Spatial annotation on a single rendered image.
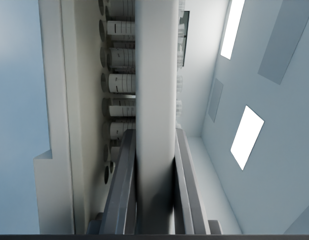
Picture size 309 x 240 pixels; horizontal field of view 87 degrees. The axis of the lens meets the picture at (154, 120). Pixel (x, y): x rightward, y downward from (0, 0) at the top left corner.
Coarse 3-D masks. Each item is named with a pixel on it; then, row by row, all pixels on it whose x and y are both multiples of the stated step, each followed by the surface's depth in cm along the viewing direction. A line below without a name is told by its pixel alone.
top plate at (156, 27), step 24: (144, 0) 7; (168, 0) 7; (144, 24) 7; (168, 24) 7; (144, 48) 7; (168, 48) 7; (144, 72) 8; (168, 72) 8; (144, 96) 8; (168, 96) 8; (144, 120) 8; (168, 120) 8; (144, 144) 8; (168, 144) 8; (144, 168) 8; (168, 168) 8; (144, 192) 8; (168, 192) 8; (144, 216) 8; (168, 216) 9
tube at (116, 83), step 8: (104, 80) 11; (112, 80) 11; (120, 80) 11; (128, 80) 11; (176, 80) 11; (104, 88) 11; (112, 88) 11; (120, 88) 11; (128, 88) 11; (176, 88) 12
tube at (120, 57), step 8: (104, 48) 11; (112, 48) 11; (120, 48) 11; (128, 48) 11; (104, 56) 11; (112, 56) 11; (120, 56) 11; (128, 56) 11; (104, 64) 11; (112, 64) 11; (120, 64) 11; (128, 64) 11
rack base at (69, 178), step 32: (64, 0) 7; (96, 0) 10; (64, 32) 7; (96, 32) 10; (64, 64) 7; (96, 64) 10; (64, 96) 8; (96, 96) 10; (128, 96) 26; (64, 128) 8; (96, 128) 10; (64, 160) 8; (96, 160) 10; (64, 192) 8; (96, 192) 10; (64, 224) 8
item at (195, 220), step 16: (176, 144) 9; (176, 160) 8; (192, 160) 8; (176, 176) 8; (192, 176) 7; (176, 192) 8; (192, 192) 7; (176, 208) 8; (192, 208) 6; (176, 224) 8; (192, 224) 6; (208, 224) 6
